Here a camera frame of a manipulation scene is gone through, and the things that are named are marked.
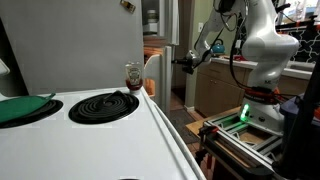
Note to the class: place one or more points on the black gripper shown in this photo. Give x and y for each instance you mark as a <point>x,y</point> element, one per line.
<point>191,60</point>

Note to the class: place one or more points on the white refrigerator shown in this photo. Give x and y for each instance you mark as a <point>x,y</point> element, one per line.
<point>73,45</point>

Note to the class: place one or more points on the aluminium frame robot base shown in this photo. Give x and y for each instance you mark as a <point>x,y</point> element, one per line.
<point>247,151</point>

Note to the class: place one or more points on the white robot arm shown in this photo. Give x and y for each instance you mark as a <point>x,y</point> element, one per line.
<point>264,46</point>

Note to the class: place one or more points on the teal kettle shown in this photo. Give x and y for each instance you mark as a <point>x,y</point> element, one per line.
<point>218,47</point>

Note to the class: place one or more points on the upside-down ketchup bottle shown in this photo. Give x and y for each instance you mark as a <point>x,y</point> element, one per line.
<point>133,76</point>

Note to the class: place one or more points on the wooden kitchen cabinet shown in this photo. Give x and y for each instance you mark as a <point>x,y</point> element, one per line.
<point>216,91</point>

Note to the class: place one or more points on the red cloth on counter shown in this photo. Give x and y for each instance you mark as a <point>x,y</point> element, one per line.
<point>238,58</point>

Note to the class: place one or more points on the yellow black fridge magnet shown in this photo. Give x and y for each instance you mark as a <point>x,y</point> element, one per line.
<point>128,6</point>

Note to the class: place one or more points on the black coil burner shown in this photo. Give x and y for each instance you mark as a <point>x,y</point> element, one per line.
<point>104,108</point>

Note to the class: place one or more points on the white electric stove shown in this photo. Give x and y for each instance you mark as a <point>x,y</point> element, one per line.
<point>141,146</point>

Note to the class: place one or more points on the black camera tripod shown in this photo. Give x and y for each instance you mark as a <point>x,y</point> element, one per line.
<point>301,153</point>

